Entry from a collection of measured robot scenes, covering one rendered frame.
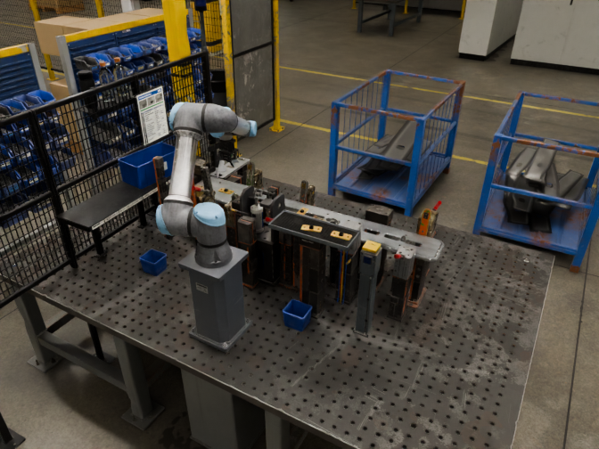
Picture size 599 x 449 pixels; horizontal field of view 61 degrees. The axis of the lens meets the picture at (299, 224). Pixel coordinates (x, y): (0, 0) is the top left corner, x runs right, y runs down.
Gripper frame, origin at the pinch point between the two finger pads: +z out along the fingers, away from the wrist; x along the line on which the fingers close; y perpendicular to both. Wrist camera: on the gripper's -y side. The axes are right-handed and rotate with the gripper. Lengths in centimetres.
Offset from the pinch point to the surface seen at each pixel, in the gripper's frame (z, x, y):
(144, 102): -28, 5, -55
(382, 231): 11, 3, 89
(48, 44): -2, 144, -313
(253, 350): 41, -68, 59
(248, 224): 3.7, -32.9, 35.9
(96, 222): 9, -60, -33
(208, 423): 91, -78, 38
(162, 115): -16, 17, -55
